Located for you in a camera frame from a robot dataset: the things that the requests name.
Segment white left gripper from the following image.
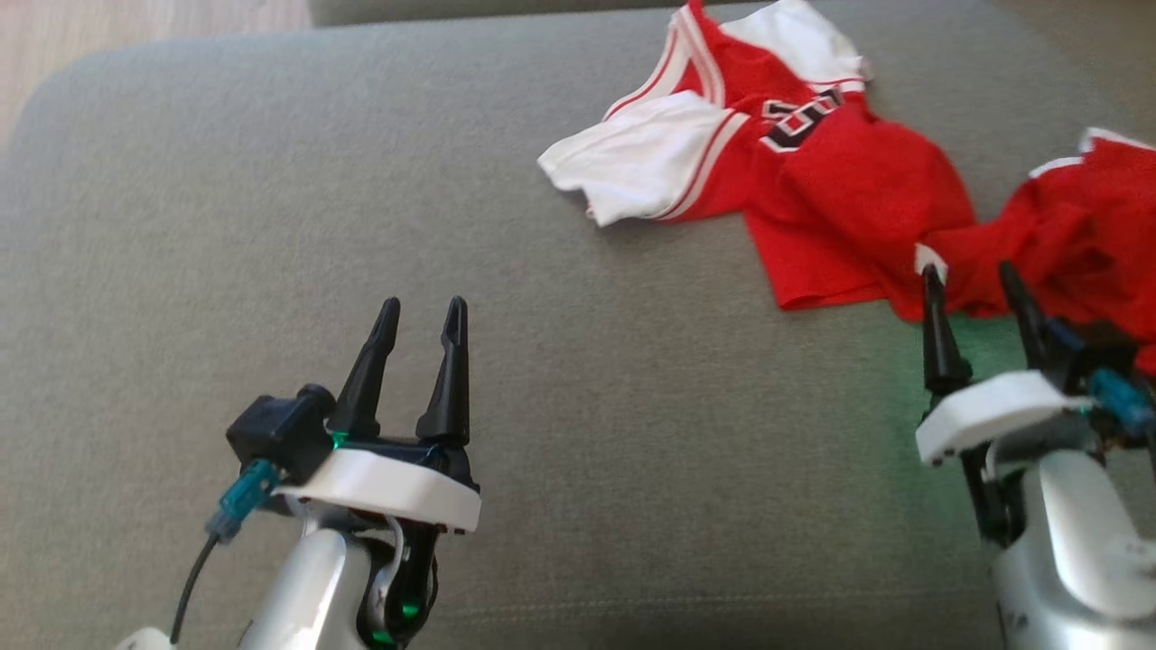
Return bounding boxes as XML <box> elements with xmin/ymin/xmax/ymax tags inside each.
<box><xmin>275</xmin><ymin>295</ymin><xmax>482</xmax><ymax>648</ymax></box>

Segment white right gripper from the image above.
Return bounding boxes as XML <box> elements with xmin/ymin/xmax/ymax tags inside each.
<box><xmin>914</xmin><ymin>261</ymin><xmax>1095</xmax><ymax>548</ymax></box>

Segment red shorts with white trim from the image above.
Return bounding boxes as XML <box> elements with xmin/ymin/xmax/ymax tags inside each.
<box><xmin>890</xmin><ymin>126</ymin><xmax>1156</xmax><ymax>376</ymax></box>

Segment red jersey with white sleeves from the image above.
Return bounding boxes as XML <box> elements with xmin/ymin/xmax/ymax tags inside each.
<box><xmin>537</xmin><ymin>0</ymin><xmax>979</xmax><ymax>313</ymax></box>

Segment grey fabric sofa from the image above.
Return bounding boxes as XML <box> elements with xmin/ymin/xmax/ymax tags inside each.
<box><xmin>0</xmin><ymin>0</ymin><xmax>1156</xmax><ymax>650</ymax></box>

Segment teal right camera connector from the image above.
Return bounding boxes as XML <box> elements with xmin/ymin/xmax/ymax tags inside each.
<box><xmin>1087</xmin><ymin>366</ymin><xmax>1156</xmax><ymax>435</ymax></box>

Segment teal camera connector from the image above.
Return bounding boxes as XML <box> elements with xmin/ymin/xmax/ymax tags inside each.
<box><xmin>205</xmin><ymin>458</ymin><xmax>282</xmax><ymax>543</ymax></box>
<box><xmin>1087</xmin><ymin>366</ymin><xmax>1156</xmax><ymax>435</ymax></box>

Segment teal left camera connector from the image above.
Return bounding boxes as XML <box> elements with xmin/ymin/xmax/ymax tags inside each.
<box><xmin>205</xmin><ymin>458</ymin><xmax>282</xmax><ymax>543</ymax></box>

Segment black left camera cable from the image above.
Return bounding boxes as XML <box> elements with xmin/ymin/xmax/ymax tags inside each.
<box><xmin>169</xmin><ymin>533</ymin><xmax>219</xmax><ymax>645</ymax></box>

